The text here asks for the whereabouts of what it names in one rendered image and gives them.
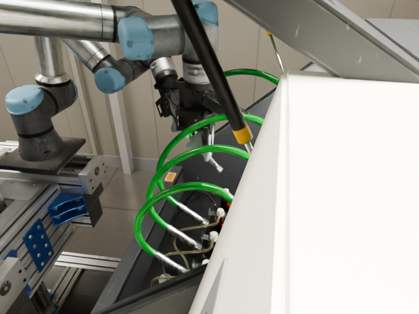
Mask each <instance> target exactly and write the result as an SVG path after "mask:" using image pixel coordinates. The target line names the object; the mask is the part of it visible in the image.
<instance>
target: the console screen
mask: <svg viewBox="0 0 419 314"><path fill-rule="evenodd" d="M228 260H229V257H225V258H224V259H223V261H222V264H221V266H220V268H219V270H218V273H217V275H216V278H215V280H214V282H213V284H212V287H211V289H210V291H209V294H208V296H207V298H206V301H205V303H204V305H203V307H202V309H201V312H200V314H218V310H219V304H220V301H221V295H222V291H223V285H224V279H225V275H226V269H227V266H228Z"/></svg>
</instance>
